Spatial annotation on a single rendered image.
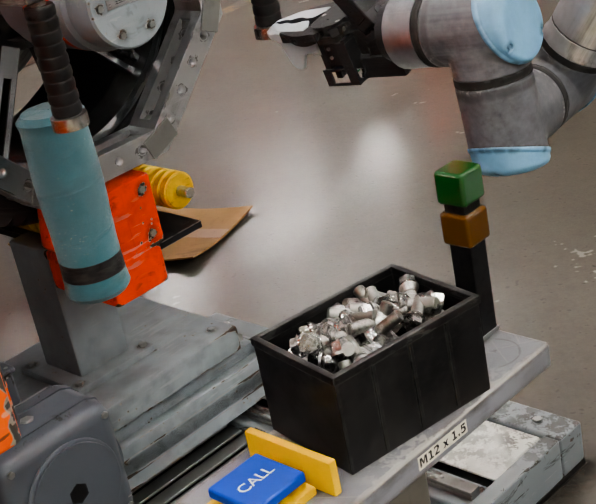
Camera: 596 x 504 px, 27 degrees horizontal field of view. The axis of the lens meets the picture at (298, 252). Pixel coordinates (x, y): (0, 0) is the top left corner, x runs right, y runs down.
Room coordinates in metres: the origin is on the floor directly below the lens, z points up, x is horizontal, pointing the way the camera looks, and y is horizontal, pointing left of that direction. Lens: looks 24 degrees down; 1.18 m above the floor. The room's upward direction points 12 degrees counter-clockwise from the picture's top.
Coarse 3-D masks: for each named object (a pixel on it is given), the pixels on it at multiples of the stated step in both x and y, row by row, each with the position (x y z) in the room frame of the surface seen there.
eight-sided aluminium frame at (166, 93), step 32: (192, 0) 1.85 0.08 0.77; (192, 32) 1.82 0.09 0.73; (160, 64) 1.83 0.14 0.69; (192, 64) 1.82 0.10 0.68; (160, 96) 1.78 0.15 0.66; (128, 128) 1.78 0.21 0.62; (160, 128) 1.75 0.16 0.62; (0, 160) 1.58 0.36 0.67; (128, 160) 1.71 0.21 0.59; (0, 192) 1.62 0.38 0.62; (32, 192) 1.60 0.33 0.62
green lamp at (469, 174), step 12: (444, 168) 1.28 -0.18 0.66; (456, 168) 1.27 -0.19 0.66; (468, 168) 1.26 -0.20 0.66; (480, 168) 1.27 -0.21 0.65; (444, 180) 1.26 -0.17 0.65; (456, 180) 1.25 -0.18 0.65; (468, 180) 1.25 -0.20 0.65; (480, 180) 1.27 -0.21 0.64; (444, 192) 1.26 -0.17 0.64; (456, 192) 1.25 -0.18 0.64; (468, 192) 1.25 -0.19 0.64; (480, 192) 1.27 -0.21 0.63; (444, 204) 1.27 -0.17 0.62; (456, 204) 1.25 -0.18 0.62; (468, 204) 1.25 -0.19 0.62
